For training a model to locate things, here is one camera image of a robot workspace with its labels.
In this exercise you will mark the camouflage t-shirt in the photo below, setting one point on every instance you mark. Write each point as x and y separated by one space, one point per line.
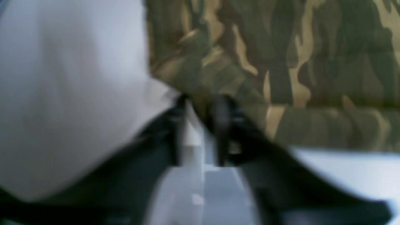
309 73

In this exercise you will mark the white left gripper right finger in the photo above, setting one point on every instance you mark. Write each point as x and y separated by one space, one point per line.
283 189

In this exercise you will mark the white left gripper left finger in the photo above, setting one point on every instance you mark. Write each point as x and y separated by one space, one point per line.
120 190

